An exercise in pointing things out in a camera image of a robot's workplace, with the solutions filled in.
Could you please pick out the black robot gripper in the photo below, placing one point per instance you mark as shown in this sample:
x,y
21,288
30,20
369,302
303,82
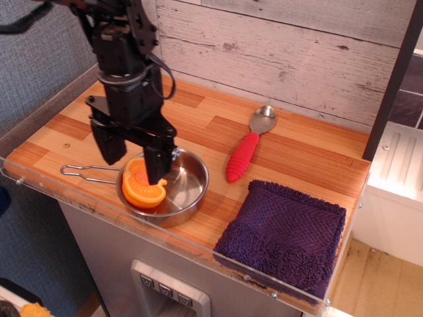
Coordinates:
x,y
131,110

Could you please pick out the orange toy fruit half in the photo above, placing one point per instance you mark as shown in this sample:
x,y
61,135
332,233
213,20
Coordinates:
x,y
136,187

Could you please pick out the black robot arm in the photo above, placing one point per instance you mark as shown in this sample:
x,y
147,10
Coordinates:
x,y
123,38

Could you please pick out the orange object bottom left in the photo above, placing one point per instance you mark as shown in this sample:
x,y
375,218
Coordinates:
x,y
34,310

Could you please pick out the small steel saucepan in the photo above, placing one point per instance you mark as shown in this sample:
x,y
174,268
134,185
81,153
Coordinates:
x,y
187,183

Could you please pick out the grey toy fridge cabinet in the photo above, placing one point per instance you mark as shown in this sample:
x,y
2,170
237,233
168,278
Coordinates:
x,y
109,245

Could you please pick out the silver dispenser panel with buttons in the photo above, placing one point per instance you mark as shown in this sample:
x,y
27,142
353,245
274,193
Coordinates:
x,y
161,294

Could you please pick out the purple folded towel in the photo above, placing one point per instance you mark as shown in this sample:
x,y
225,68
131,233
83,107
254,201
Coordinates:
x,y
285,234

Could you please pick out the white toy sink unit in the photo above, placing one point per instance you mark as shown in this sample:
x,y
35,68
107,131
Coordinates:
x,y
390,215

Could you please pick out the clear acrylic guard rail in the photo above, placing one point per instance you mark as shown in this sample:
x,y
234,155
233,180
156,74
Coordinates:
x,y
219,206

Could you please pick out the red handled metal spoon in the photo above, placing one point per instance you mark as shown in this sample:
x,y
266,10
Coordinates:
x,y
262,121

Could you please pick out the dark wooden post right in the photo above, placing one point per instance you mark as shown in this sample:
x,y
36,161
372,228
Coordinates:
x,y
399,70

